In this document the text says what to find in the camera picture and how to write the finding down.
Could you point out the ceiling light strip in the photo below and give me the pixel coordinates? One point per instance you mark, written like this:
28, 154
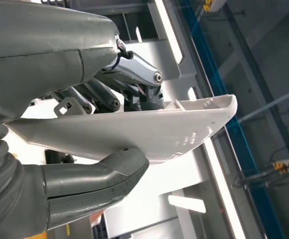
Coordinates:
138, 34
187, 204
169, 33
221, 184

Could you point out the yellow overhead fitting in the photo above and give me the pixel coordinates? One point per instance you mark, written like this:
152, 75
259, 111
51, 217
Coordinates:
209, 5

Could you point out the blue overhead beam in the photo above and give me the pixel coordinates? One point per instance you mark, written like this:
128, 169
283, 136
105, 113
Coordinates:
262, 204

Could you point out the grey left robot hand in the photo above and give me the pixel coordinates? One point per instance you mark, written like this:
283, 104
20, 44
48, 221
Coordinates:
35, 43

